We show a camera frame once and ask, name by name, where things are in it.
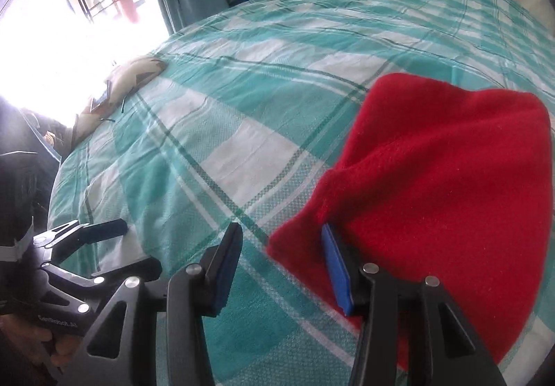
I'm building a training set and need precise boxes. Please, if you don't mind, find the patterned beige pillow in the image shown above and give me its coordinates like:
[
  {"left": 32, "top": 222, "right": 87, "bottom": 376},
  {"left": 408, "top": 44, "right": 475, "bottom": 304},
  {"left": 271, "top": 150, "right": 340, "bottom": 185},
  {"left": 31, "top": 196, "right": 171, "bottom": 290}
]
[{"left": 70, "top": 56, "right": 168, "bottom": 149}]

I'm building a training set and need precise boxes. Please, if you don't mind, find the red knit sweater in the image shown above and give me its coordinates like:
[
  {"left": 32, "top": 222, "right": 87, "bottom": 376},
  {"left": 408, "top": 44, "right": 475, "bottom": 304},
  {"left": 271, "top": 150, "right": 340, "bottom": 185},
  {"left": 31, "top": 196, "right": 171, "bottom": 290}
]
[{"left": 267, "top": 73, "right": 553, "bottom": 361}]

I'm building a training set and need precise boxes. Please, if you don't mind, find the teal plaid bed cover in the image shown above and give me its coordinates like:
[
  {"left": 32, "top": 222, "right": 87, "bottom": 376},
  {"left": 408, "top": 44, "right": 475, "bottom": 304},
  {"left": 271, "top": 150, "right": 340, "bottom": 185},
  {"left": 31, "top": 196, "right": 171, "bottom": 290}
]
[{"left": 49, "top": 0, "right": 554, "bottom": 385}]

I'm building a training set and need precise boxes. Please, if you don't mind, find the person's left hand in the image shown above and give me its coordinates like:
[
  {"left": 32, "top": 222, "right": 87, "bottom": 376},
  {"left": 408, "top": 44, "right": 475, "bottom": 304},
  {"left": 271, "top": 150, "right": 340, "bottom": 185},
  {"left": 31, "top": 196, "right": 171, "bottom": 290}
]
[{"left": 1, "top": 315, "right": 82, "bottom": 368}]

